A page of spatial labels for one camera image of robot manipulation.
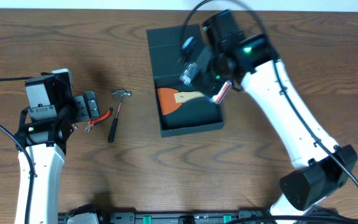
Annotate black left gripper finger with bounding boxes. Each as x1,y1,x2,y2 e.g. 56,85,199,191
85,91,97,108
88,106,99,118

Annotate red handled pliers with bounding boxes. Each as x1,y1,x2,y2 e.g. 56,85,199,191
85,108,113,133

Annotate steel claw hammer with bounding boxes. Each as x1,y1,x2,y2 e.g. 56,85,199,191
108,89,132,143

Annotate blue red tool pack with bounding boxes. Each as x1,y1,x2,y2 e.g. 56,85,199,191
210,81,232,105

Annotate black flip-lid box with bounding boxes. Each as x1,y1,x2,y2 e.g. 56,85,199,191
147,26,224,138

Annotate orange scraper wooden handle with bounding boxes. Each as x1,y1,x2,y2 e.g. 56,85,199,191
157,88,204,115

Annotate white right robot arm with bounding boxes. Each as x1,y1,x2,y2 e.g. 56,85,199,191
181,34,357,223

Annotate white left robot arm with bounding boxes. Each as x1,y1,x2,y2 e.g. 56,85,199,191
15,68,100,223

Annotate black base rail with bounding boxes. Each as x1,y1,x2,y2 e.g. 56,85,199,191
57,208,269,224

